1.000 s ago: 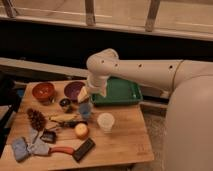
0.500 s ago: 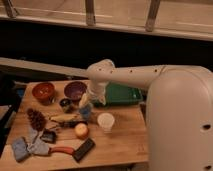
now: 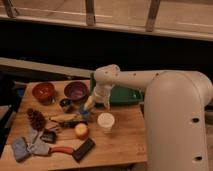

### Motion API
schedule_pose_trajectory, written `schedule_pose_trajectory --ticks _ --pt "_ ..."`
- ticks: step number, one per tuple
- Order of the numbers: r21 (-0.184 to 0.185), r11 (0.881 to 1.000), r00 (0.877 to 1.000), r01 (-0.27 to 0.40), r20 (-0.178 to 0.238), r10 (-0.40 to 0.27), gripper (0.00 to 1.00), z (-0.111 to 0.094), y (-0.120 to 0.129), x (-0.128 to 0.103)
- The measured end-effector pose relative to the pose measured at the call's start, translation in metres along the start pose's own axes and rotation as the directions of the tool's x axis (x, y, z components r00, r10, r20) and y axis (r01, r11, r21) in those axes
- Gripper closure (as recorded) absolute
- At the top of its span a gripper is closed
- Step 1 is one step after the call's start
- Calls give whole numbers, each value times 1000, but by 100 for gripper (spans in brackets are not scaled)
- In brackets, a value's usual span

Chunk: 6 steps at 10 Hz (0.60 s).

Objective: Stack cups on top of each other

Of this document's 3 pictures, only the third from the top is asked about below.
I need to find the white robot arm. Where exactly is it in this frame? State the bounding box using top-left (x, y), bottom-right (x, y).
top-left (92, 64), bottom-right (213, 171)

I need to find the blue plastic cup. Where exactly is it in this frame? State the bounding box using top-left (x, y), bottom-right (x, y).
top-left (79, 104), bottom-right (92, 120)

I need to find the purple bowl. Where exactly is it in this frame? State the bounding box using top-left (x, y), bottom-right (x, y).
top-left (64, 81), bottom-right (89, 101)

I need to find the red handled tool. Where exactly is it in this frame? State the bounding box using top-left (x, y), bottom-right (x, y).
top-left (49, 146), bottom-right (74, 155)

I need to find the red-orange bowl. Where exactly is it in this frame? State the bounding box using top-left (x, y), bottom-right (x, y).
top-left (32, 82), bottom-right (55, 103)

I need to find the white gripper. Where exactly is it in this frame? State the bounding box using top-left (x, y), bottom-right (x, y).
top-left (84, 85), bottom-right (112, 110)

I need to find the pine cone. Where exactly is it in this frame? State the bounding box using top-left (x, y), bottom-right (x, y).
top-left (27, 108), bottom-right (46, 131)

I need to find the black rectangular block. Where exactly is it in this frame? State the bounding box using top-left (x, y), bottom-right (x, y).
top-left (72, 138), bottom-right (95, 162)

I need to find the green plastic tray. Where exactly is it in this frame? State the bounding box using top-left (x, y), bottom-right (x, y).
top-left (89, 72), bottom-right (145, 107)

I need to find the yellow apple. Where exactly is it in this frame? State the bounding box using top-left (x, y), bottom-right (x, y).
top-left (74, 123), bottom-right (89, 139)

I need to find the blue grey cloth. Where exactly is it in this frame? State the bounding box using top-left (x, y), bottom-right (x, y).
top-left (11, 128), bottom-right (49, 162)

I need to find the yellow banana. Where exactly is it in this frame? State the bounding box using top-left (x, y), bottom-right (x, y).
top-left (49, 114), bottom-right (78, 122)

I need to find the small dark metal cup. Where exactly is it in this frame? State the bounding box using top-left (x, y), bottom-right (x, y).
top-left (60, 98), bottom-right (72, 113)

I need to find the small black square dish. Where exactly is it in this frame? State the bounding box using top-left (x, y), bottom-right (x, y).
top-left (40, 130), bottom-right (57, 143)

